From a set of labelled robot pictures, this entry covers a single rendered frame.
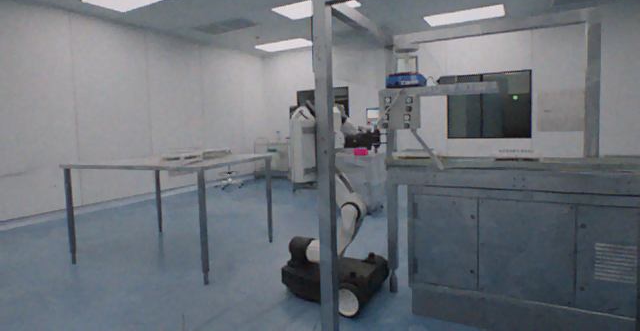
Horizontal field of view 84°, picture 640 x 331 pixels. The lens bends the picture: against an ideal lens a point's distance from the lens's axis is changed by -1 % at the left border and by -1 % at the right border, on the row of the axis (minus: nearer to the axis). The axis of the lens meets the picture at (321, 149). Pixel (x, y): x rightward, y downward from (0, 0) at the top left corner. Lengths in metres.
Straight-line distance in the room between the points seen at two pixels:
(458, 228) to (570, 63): 5.26
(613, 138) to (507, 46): 2.18
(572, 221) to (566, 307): 0.44
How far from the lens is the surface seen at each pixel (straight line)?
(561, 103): 7.02
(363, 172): 4.62
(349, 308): 2.35
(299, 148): 1.46
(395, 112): 2.09
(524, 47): 7.14
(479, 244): 2.20
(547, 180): 2.07
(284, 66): 8.71
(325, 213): 1.57
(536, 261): 2.22
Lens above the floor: 1.15
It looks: 4 degrees down
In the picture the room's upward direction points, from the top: 2 degrees counter-clockwise
